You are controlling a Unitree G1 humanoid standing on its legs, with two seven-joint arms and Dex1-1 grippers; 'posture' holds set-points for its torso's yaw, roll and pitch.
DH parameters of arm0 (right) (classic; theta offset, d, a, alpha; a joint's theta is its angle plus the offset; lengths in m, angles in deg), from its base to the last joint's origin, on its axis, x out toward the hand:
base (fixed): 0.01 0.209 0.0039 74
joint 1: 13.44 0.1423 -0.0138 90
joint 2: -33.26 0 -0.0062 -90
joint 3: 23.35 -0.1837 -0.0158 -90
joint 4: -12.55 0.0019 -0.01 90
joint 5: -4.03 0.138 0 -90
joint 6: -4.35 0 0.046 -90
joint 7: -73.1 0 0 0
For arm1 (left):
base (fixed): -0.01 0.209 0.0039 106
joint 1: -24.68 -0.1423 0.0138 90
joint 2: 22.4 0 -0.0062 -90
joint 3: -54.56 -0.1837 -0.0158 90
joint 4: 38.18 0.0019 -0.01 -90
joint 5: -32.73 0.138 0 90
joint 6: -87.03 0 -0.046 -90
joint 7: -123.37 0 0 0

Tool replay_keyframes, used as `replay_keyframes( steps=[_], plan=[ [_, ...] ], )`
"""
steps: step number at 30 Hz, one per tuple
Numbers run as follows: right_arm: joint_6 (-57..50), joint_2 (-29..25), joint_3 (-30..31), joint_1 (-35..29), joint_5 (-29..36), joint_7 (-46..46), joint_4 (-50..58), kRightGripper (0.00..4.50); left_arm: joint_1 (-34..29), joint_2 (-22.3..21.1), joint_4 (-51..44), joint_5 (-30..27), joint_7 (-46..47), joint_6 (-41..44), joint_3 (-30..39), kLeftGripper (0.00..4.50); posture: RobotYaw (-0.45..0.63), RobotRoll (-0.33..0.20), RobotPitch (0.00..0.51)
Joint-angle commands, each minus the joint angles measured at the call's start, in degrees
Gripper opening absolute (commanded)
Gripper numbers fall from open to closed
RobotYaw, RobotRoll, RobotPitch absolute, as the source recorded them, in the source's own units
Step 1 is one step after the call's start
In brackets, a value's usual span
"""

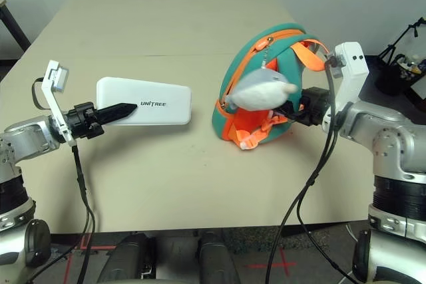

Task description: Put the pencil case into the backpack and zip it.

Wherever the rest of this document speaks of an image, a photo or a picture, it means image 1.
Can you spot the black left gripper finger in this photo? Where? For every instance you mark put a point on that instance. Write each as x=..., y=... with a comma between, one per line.
x=116, y=111

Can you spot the black tripod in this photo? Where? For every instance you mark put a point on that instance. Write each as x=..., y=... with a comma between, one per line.
x=404, y=36

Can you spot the red tape outline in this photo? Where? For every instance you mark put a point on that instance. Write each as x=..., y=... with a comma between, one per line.
x=86, y=247

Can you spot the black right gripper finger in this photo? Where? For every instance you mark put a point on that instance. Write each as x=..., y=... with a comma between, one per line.
x=293, y=107
x=289, y=116

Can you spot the grey white plush dolphin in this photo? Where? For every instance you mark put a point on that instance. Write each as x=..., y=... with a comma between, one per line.
x=263, y=92

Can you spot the dark left robot leg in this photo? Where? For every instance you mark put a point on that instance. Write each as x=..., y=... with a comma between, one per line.
x=128, y=260

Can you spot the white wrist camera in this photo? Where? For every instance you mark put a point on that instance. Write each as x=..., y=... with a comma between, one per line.
x=351, y=68
x=56, y=78

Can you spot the dark right robot leg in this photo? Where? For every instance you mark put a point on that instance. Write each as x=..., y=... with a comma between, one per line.
x=218, y=260

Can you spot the dark robot leg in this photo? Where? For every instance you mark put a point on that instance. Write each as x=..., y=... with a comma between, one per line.
x=128, y=260
x=218, y=260

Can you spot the black bin with bottles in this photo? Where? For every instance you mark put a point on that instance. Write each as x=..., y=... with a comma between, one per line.
x=392, y=79

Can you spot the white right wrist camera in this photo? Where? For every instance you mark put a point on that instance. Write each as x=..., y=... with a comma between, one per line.
x=351, y=68

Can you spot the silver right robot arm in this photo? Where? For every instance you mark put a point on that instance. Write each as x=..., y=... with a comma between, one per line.
x=382, y=127

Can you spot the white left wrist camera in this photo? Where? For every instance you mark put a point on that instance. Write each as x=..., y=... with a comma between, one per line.
x=56, y=78

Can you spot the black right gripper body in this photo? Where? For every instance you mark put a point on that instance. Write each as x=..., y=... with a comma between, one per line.
x=314, y=106

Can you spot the teal and orange backpack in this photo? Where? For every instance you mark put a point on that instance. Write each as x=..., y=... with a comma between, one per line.
x=289, y=68

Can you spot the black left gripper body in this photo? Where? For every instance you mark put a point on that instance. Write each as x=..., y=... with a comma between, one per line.
x=81, y=119

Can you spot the red tape cross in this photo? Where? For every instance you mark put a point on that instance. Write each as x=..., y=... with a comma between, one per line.
x=271, y=264

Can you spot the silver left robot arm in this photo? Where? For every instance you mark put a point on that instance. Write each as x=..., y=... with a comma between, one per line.
x=30, y=137

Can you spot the white Unitree pencil case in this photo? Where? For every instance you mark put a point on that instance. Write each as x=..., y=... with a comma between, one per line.
x=159, y=91

